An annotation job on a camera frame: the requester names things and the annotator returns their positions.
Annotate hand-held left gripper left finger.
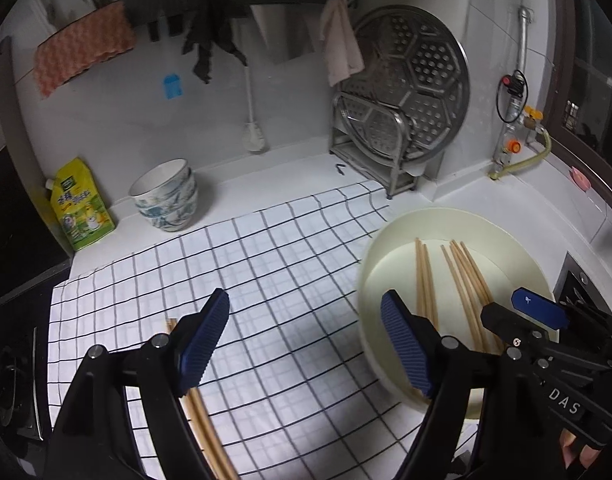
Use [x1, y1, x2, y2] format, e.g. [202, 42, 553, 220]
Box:
[48, 287, 231, 480]

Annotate gas valve assembly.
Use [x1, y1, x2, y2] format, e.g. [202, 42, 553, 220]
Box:
[493, 102, 544, 173]

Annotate black glossy appliance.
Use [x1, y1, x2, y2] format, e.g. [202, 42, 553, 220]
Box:
[0, 35, 74, 443]

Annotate pile of wooden chopsticks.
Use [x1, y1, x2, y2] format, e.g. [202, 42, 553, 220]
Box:
[415, 238, 507, 357]

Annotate pink towel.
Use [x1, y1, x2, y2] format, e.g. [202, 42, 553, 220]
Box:
[319, 0, 365, 87]

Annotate small perforated steamer plate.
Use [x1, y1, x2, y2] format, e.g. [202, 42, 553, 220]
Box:
[336, 95, 411, 158]

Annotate metal dish rack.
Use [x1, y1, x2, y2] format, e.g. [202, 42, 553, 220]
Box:
[328, 91, 421, 200]

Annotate large cream round basin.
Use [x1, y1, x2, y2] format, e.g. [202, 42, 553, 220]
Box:
[357, 207, 556, 421]

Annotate large round steamer tray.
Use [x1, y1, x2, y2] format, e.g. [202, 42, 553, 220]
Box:
[338, 6, 470, 163]

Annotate person's right hand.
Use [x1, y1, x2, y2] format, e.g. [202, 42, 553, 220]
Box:
[558, 425, 604, 480]

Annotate yellow detergent pouch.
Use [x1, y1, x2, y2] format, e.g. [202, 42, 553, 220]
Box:
[45, 157, 116, 253]

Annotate dark rag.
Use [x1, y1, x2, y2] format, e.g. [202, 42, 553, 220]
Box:
[181, 0, 249, 85]

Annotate black cable loop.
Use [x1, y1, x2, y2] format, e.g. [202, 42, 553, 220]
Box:
[496, 71, 529, 123]

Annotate yellow gas hose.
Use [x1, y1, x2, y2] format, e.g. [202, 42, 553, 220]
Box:
[488, 127, 552, 181]

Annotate light wooden chopstick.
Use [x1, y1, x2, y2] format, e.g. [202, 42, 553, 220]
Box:
[170, 318, 239, 480]
[166, 319, 227, 480]

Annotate red knob gas valve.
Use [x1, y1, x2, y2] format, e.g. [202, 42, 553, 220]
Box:
[502, 72, 527, 96]

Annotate metal gas pipe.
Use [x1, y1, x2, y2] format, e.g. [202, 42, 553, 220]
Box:
[513, 6, 532, 78]

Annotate blue patterned white bowl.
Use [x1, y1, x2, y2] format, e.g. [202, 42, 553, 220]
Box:
[138, 195, 200, 233]
[129, 158, 193, 198]
[134, 175, 197, 216]

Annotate dark window frame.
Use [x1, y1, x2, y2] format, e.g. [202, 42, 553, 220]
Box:
[540, 0, 612, 211]

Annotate white handled brush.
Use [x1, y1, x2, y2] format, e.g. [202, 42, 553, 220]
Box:
[241, 65, 269, 153]

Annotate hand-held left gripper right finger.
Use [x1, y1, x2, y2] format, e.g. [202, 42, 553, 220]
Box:
[380, 290, 541, 480]

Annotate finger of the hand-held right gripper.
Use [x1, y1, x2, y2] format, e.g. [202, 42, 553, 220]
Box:
[512, 287, 569, 332]
[480, 301, 554, 357]

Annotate white black checkered cloth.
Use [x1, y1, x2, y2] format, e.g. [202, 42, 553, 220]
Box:
[46, 180, 481, 480]

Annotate orange wavy sponge cloth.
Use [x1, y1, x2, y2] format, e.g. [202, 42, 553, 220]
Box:
[33, 2, 137, 98]

